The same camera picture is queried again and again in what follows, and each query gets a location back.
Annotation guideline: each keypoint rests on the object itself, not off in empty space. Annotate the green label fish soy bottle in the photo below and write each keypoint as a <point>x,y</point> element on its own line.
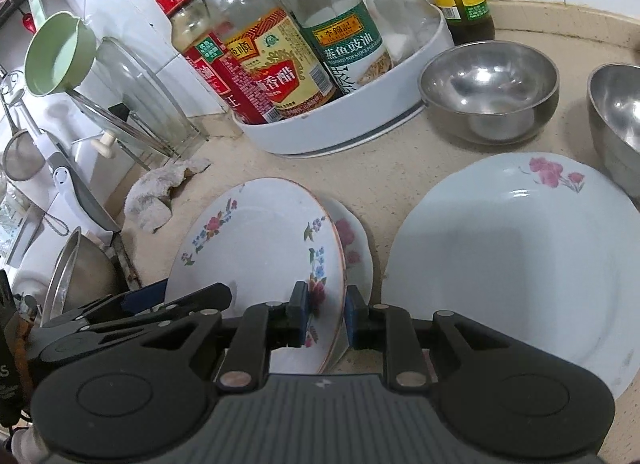
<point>347,39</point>

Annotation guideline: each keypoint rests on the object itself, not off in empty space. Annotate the glass pot lid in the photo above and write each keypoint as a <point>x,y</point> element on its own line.
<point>117,67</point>

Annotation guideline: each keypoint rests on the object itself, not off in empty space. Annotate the steel colander bowl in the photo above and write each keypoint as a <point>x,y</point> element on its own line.
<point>82,273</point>

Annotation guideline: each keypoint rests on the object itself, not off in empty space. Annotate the grey dish rag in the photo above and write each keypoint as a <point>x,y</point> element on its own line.
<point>148,203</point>

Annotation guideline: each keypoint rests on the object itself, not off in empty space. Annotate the white handled peeler tool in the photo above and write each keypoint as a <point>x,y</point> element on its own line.
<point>77,196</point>

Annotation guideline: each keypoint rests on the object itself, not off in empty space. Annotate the red label soy sauce bottle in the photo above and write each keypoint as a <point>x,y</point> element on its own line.
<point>192,34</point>

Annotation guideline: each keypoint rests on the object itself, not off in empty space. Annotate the wire mesh strainer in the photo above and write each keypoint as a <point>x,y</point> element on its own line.
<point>21,159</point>

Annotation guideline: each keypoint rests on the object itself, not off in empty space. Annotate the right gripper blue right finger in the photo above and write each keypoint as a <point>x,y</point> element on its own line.
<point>390,331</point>

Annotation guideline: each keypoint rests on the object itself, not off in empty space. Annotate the yellow cap vinegar bottle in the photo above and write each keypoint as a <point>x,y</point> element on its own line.
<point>268,44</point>

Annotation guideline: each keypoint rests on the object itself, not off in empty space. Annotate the white plate colourful floral rim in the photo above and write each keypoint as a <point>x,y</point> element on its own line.
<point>260,238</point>

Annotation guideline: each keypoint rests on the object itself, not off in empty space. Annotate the metal lid rack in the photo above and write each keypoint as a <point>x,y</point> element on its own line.
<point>147,125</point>

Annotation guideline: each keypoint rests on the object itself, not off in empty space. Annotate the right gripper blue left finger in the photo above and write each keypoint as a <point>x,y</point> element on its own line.
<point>250,339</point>

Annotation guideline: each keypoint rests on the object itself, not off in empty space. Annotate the small white pink-flower plate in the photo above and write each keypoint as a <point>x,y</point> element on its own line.
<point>357,258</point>

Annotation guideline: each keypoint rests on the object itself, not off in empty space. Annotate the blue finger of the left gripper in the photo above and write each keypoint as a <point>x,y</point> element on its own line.
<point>146,298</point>

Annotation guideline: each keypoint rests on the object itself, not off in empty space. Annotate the white two-tier rotating rack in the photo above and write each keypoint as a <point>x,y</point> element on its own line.
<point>353,118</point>

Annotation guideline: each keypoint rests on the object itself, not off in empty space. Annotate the green plastic ladle cup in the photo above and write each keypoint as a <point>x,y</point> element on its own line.
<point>60,55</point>

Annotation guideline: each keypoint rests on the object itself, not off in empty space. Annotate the large white pink-flower plate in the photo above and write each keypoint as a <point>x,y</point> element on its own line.
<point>535,245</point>

